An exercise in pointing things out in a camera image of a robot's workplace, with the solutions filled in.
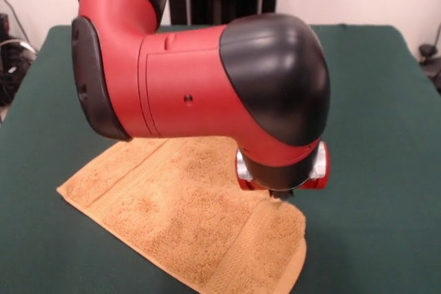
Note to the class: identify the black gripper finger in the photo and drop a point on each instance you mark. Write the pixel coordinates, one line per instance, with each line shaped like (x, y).
(274, 195)
(287, 195)

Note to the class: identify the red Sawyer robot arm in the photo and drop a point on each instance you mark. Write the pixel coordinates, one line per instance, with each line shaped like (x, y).
(189, 84)

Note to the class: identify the dark green table cloth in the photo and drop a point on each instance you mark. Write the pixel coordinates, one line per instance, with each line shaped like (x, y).
(379, 170)

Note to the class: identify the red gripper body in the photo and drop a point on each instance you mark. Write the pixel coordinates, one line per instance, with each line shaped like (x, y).
(324, 177)

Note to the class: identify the tan towel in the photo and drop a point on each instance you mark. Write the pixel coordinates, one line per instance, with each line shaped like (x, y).
(189, 218)

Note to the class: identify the small black box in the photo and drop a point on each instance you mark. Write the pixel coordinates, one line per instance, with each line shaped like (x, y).
(3, 22)

